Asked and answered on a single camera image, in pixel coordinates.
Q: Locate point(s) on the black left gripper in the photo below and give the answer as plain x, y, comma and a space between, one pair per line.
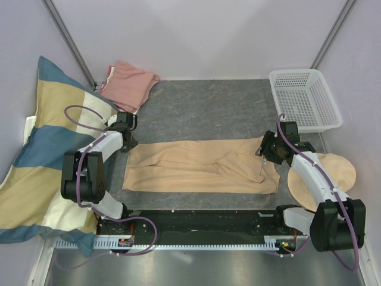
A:
132, 144

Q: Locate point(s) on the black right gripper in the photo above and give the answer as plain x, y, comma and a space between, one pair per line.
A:
268, 137

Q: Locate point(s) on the beige t shirt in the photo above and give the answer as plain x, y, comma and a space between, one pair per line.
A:
228, 166

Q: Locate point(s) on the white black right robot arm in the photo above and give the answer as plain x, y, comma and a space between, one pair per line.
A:
338, 223

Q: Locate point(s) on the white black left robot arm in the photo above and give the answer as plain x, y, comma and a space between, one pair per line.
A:
84, 179

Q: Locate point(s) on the folded pink t shirt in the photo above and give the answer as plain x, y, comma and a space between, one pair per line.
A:
127, 86

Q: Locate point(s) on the blue yellow striped pillow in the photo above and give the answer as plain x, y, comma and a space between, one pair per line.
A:
68, 117

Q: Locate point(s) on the white plastic basket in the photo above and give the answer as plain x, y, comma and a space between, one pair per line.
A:
304, 97

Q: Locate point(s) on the beige bucket hat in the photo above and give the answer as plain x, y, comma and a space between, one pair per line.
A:
339, 169

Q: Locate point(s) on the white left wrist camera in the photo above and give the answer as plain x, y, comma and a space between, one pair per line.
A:
111, 121

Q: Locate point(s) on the right aluminium frame post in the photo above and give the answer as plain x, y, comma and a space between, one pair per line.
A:
333, 32

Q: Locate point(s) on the aluminium frame post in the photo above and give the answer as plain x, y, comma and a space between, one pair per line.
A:
69, 41
333, 32

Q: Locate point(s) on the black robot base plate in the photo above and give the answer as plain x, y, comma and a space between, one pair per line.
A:
205, 226

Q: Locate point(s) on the grey slotted cable duct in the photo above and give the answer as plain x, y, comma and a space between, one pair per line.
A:
124, 243

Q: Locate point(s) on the left aluminium frame post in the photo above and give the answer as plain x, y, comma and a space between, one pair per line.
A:
69, 41

